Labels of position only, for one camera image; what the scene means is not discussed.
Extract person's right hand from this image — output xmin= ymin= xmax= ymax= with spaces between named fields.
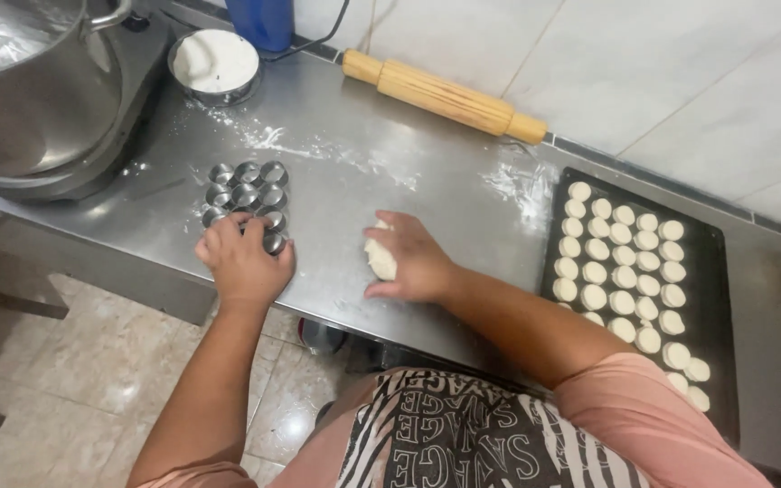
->
xmin=362 ymin=210 xmax=460 ymax=305

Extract person's left hand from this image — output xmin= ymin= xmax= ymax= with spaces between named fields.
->
xmin=194 ymin=211 xmax=296 ymax=308

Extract white dough piece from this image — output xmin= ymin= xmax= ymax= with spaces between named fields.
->
xmin=363 ymin=219 xmax=399 ymax=282

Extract multi-ring metal dough cutter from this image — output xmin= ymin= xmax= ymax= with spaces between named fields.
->
xmin=201 ymin=160 xmax=290 ymax=256

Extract dark object under table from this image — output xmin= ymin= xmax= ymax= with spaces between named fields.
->
xmin=297 ymin=316 xmax=350 ymax=357

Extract zebra print apron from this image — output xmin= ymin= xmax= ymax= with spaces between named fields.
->
xmin=335 ymin=368 xmax=651 ymax=488

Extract wooden rolling pin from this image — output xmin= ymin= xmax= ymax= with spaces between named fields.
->
xmin=341 ymin=48 xmax=549 ymax=146

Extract grey mixer base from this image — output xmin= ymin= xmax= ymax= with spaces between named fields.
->
xmin=0 ymin=10 xmax=176 ymax=203

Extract rows of round dough discs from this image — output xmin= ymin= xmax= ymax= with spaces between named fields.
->
xmin=551 ymin=180 xmax=712 ymax=413

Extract round metal tin of flour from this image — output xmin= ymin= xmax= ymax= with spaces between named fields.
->
xmin=167 ymin=28 xmax=263 ymax=108

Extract blue plastic container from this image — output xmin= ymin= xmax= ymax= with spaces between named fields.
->
xmin=224 ymin=0 xmax=296 ymax=54

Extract pink shirt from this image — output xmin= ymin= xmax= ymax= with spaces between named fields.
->
xmin=134 ymin=352 xmax=773 ymax=488

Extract large steel mixing bowl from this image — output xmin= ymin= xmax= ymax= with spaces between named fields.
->
xmin=0 ymin=0 xmax=134 ymax=179

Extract black baking tray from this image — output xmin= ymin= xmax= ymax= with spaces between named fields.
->
xmin=540 ymin=167 xmax=742 ymax=450

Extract black cable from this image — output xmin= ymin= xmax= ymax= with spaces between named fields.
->
xmin=260 ymin=0 xmax=352 ymax=64

